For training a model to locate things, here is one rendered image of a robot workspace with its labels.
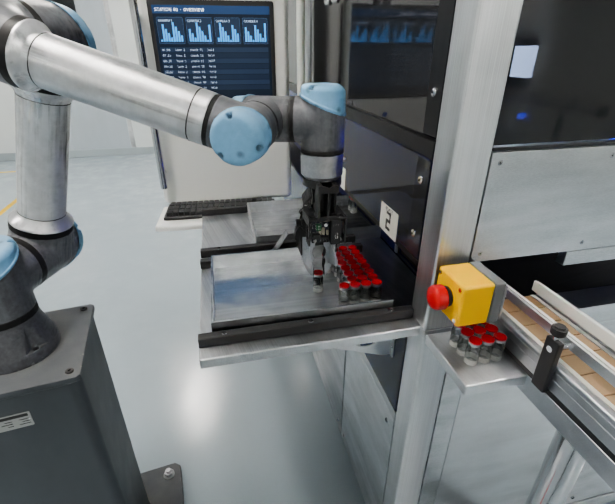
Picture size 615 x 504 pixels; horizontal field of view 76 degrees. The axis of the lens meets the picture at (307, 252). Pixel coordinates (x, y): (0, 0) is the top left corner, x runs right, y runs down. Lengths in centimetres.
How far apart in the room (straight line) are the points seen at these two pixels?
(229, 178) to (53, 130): 84
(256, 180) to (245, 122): 107
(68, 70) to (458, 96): 53
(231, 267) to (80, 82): 50
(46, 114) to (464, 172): 71
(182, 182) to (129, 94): 102
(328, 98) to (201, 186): 102
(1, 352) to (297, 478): 104
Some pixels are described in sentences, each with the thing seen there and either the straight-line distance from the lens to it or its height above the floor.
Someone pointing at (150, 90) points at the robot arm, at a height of 129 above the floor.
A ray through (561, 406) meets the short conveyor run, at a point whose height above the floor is 88.
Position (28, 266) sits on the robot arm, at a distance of 93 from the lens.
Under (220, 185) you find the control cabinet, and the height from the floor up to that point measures 87.
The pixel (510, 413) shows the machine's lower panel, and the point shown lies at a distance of 108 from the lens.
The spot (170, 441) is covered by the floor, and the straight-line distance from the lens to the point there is 177.
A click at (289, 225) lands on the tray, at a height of 88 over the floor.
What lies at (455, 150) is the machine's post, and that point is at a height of 121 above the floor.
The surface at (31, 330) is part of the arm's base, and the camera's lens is 95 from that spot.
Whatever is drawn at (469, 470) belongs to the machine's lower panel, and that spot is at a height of 42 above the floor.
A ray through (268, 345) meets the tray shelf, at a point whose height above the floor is 88.
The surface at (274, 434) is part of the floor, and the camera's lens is 171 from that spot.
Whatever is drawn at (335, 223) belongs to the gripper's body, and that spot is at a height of 106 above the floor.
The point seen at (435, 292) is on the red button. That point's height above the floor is 101.
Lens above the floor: 134
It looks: 27 degrees down
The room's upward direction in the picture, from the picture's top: straight up
